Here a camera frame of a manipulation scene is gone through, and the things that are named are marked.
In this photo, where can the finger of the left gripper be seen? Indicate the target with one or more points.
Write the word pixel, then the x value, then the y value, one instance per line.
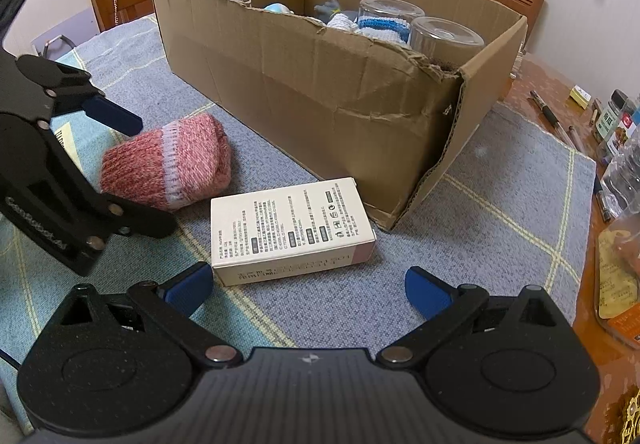
pixel 119 216
pixel 71 91

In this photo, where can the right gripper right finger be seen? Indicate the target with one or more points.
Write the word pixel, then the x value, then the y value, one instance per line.
pixel 448 311

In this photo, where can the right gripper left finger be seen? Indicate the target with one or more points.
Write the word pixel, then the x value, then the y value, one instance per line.
pixel 169 306

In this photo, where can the pink knitted sock roll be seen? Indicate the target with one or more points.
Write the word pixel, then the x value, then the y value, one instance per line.
pixel 182 163

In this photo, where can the pink white carton box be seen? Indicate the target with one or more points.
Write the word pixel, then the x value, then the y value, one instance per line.
pixel 290 231

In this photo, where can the white blue striped sock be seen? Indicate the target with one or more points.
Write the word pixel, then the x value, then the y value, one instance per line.
pixel 342 22

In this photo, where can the jar with brown cookies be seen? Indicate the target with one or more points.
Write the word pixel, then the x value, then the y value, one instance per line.
pixel 390 8

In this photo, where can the snowman figurine blue hat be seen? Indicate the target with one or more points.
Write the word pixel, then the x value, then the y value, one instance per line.
pixel 278 8

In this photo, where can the clear jar black lid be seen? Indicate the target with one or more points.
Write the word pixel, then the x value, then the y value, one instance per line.
pixel 617 279

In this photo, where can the clear water bottle red label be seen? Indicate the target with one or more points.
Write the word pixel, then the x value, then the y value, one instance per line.
pixel 621 181

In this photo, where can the gold ornament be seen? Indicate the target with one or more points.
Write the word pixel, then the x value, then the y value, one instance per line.
pixel 630 429

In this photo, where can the snack bottle red label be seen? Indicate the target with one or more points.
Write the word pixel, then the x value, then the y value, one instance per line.
pixel 611 146

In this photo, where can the small jar dark lid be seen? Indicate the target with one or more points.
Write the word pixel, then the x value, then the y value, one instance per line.
pixel 612 112

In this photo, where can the yellow sticky note pad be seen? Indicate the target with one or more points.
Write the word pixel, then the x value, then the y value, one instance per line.
pixel 580 96

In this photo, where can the brown cardboard box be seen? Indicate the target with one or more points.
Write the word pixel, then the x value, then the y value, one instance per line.
pixel 339 103

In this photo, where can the clear plastic cup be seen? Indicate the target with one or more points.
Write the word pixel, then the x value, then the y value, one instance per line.
pixel 445 43

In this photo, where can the blue knitted sock roll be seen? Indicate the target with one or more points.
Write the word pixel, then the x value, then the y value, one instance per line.
pixel 391 30

